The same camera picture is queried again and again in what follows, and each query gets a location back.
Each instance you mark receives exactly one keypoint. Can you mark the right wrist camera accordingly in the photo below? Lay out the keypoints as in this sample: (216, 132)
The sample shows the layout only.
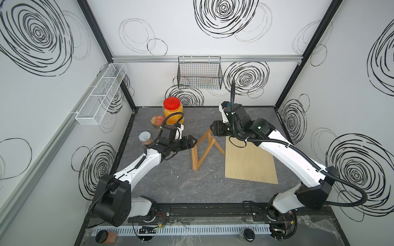
(225, 111)

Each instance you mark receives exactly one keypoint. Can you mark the small wooden easel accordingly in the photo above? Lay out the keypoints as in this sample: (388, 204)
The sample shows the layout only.
(196, 161)

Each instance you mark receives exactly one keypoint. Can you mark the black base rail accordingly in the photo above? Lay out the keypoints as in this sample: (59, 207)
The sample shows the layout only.
(212, 210)

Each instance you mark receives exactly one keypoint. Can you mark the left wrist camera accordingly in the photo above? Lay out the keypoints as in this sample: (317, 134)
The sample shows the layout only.
(178, 132)

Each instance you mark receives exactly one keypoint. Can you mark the black wire basket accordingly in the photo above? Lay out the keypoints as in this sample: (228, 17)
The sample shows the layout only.
(200, 72)

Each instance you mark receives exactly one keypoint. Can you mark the yellow jar red lid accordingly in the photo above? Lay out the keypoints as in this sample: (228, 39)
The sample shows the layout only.
(172, 105)

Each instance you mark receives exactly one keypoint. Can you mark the black round knob centre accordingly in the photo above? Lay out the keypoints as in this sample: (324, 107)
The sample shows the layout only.
(248, 235)

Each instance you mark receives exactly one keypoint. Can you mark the black round knob left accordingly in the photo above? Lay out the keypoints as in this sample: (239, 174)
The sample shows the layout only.
(101, 236)

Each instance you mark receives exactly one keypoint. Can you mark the white wire shelf basket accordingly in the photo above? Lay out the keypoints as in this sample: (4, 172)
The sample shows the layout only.
(104, 91)

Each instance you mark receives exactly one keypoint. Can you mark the silver top tin can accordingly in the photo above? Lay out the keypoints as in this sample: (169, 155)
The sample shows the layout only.
(145, 138)

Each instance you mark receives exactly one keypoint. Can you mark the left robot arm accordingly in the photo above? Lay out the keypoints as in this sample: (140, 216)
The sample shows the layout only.
(112, 200)

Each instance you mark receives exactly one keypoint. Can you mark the flat red tin can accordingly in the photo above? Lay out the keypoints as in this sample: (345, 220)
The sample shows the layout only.
(157, 121)

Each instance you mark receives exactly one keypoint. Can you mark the black round knob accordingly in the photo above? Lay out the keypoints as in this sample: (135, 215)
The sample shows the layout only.
(101, 236)
(248, 235)

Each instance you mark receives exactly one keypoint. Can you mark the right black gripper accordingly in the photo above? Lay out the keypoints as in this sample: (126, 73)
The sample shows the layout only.
(217, 126)

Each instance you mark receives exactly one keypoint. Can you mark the light plywood board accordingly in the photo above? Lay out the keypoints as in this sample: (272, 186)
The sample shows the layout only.
(249, 162)

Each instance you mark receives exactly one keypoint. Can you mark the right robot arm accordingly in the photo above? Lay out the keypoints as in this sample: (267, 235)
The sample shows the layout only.
(314, 188)

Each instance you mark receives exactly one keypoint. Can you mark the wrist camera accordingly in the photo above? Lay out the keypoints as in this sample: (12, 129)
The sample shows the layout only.
(178, 132)
(225, 111)

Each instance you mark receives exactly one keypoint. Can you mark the white slotted cable duct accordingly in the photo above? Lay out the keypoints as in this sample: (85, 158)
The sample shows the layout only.
(183, 230)

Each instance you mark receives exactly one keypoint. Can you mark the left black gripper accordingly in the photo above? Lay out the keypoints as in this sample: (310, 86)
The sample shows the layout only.
(190, 144)

